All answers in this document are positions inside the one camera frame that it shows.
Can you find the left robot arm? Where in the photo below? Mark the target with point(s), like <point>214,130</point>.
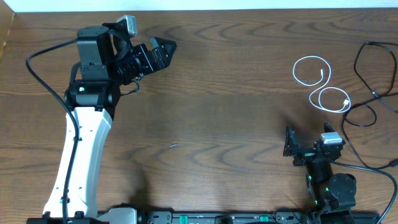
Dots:
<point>108,61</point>

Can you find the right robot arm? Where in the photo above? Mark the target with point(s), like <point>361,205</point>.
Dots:
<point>333,194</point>

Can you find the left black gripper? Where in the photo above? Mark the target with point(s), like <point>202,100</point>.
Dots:
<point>144,56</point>

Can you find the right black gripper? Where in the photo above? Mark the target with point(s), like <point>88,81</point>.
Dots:
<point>291,145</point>

